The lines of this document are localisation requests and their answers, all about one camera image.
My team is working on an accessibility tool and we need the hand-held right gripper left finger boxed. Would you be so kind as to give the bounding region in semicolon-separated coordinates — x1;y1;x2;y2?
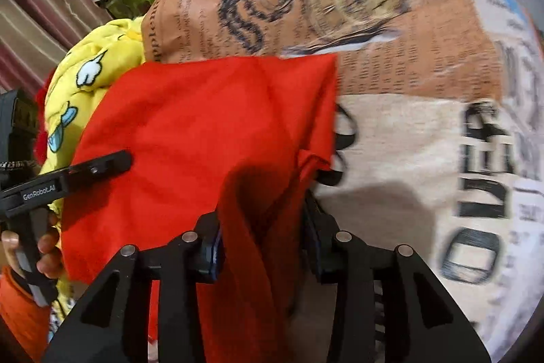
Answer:
42;212;224;363

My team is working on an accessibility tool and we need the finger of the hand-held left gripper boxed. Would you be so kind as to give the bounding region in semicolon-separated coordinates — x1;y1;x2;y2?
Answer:
63;150;133;194

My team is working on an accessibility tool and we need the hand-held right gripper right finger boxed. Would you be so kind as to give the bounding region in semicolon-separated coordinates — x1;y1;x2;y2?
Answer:
302;194;491;363

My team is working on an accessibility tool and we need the red long-sleeve garment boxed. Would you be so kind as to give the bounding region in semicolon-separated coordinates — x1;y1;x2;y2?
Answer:
62;53;339;363

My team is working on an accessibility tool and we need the person's left forearm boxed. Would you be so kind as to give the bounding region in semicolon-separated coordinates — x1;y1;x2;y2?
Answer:
0;266;54;363

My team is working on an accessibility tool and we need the person's left hand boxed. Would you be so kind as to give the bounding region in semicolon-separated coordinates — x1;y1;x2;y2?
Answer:
1;212;64;283

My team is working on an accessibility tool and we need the yellow cartoon-print garment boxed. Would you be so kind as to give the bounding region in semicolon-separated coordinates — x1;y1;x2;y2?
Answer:
40;18;148;321

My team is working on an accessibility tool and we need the printed newspaper-pattern blanket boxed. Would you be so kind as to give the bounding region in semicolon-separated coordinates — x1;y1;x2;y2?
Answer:
140;0;544;363

